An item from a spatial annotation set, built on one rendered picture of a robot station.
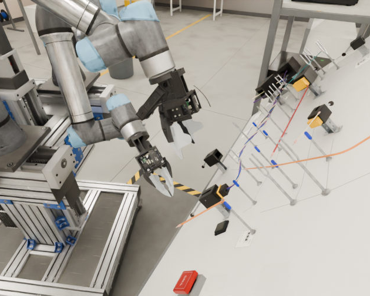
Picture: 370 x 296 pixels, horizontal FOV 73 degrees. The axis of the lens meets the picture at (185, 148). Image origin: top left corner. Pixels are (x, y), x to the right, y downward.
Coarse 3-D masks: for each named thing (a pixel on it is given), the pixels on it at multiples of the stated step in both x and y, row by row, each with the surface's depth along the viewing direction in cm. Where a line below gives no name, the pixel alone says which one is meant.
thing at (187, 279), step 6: (192, 270) 56; (180, 276) 58; (186, 276) 56; (192, 276) 55; (180, 282) 56; (186, 282) 54; (192, 282) 54; (174, 288) 56; (180, 288) 54; (186, 288) 53
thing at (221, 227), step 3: (222, 222) 69; (225, 222) 68; (228, 222) 69; (219, 225) 69; (222, 225) 68; (225, 225) 68; (216, 228) 69; (219, 228) 68; (222, 228) 66; (225, 228) 66; (216, 231) 68; (219, 231) 67; (222, 231) 66; (225, 231) 66; (216, 234) 68
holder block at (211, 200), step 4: (216, 184) 72; (208, 188) 74; (212, 188) 72; (216, 188) 71; (204, 192) 74; (208, 192) 71; (212, 192) 69; (200, 196) 74; (204, 196) 71; (208, 196) 70; (212, 196) 70; (216, 196) 70; (200, 200) 72; (204, 200) 72; (208, 200) 71; (212, 200) 70; (216, 200) 70; (220, 200) 70; (204, 204) 72; (208, 204) 72; (212, 204) 71
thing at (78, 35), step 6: (90, 0) 72; (96, 0) 73; (102, 0) 73; (108, 0) 74; (114, 0) 75; (102, 6) 74; (108, 6) 75; (114, 6) 76; (108, 12) 76; (114, 12) 77; (78, 36) 107; (84, 36) 100
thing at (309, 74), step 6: (300, 72) 94; (306, 72) 89; (312, 72) 91; (300, 78) 90; (306, 78) 88; (312, 78) 90; (312, 84) 91; (312, 90) 93; (318, 90) 92; (318, 96) 92
